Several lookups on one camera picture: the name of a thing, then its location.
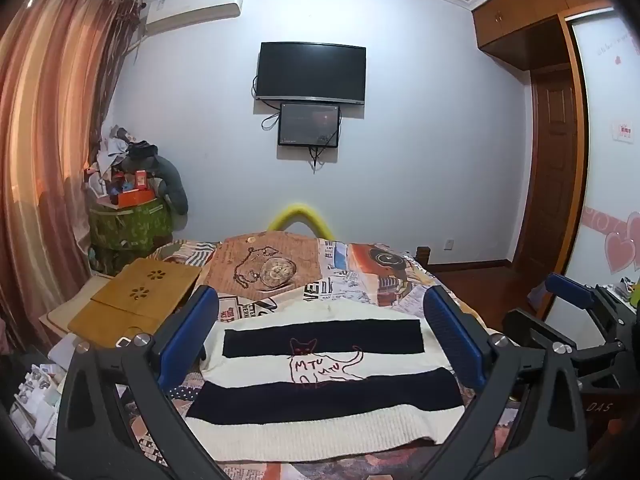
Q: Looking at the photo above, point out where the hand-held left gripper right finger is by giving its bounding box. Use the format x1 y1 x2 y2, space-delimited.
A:
415 285 589 480

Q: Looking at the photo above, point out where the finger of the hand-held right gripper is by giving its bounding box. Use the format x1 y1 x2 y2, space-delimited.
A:
501 307 580 362
544 272 635 347

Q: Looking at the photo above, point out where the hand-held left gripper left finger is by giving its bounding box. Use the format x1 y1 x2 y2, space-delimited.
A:
55 285 236 480

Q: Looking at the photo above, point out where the black and white striped sweater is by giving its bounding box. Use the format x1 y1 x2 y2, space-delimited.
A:
185 297 467 463

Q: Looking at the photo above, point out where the wooden lap table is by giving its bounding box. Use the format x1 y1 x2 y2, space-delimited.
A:
67 257 203 348

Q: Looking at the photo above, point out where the white heart-patterned sliding door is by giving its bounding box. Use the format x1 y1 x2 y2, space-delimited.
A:
542 7 640 321

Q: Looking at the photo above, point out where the bed with patterned cover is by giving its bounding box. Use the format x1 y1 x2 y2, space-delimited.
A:
115 232 521 480

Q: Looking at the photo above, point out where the brown wooden door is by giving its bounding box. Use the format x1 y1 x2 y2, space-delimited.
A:
512 67 582 276

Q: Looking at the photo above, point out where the green fabric storage box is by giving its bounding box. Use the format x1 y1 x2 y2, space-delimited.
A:
89 199 173 266

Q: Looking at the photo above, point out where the beige flat board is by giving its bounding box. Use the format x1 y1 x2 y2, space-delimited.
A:
40 275 118 341

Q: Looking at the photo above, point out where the orange box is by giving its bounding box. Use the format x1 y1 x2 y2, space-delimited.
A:
107 187 157 209

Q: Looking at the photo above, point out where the grey plush pillow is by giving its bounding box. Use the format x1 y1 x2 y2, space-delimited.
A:
125 154 190 215

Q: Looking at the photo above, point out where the yellow foam tube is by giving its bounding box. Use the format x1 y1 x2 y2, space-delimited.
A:
267 203 335 238

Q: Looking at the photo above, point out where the pile of papers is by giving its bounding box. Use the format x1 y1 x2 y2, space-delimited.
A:
10 330 76 461

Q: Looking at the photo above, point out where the pile of clutter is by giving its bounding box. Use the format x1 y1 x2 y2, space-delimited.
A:
82 124 161 201

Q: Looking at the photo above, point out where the orange striped curtain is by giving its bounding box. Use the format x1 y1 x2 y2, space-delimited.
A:
0 0 143 356

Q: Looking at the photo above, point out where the wooden overhead cabinet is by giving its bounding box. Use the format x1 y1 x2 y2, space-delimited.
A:
470 0 626 71

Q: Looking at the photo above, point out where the white air conditioner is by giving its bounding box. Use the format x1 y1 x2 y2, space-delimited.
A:
142 0 245 37

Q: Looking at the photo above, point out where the small wall-mounted black monitor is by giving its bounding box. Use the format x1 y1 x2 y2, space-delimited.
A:
278 103 342 149

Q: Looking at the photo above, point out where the wall-mounted black television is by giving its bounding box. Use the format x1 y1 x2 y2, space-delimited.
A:
255 41 367 107

